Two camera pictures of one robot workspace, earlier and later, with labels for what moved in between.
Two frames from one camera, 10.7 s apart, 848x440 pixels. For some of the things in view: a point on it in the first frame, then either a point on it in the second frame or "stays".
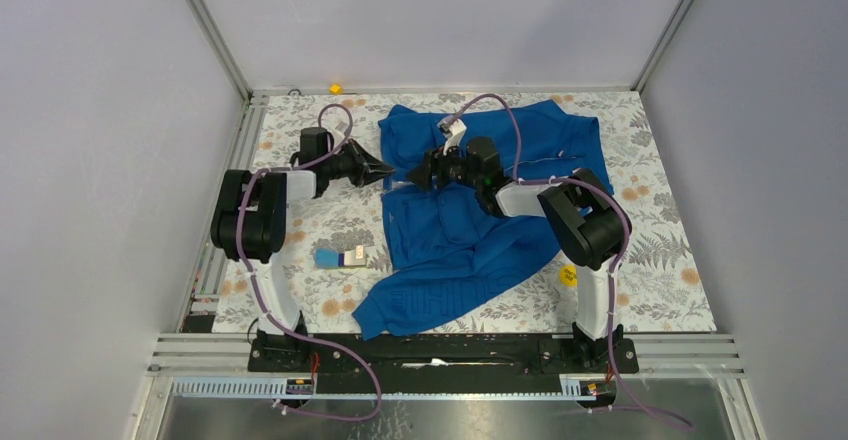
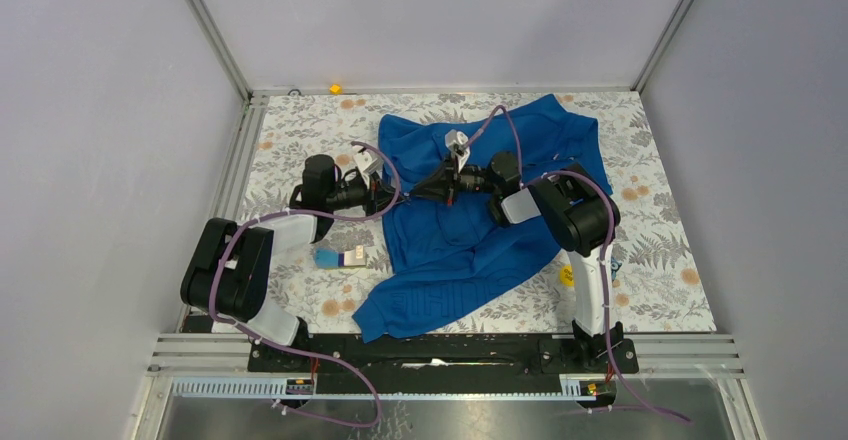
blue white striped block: x=325 y=258 stays
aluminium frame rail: x=275 y=388 stays
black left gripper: x=366 y=168 -> x=377 y=197
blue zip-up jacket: x=450 y=252 stays
